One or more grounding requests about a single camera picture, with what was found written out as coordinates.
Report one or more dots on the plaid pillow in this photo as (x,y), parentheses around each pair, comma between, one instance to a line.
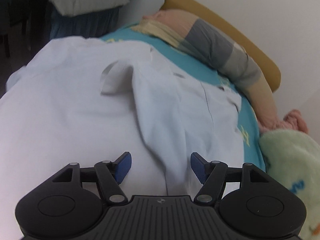
(212,45)

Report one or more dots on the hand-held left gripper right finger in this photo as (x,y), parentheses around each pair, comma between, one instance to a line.
(197,166)

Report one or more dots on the mustard yellow headboard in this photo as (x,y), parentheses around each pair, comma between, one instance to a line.
(225,17)

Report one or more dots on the pink fluffy cloth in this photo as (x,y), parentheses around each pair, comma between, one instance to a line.
(295,120)

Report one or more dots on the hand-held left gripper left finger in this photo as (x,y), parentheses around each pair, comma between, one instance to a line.
(123,166)

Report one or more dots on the blue covered chair grey cushion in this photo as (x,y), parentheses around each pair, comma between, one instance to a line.
(82,27)

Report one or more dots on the white printed t-shirt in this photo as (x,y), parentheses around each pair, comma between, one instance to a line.
(75,117)

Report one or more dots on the grey seat cushion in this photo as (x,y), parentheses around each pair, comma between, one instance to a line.
(82,0)

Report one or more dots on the teal printed bed sheet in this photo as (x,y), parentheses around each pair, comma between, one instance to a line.
(190,62)

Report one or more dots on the green fleece cartoon blanket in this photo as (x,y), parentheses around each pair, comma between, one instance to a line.
(295,160)

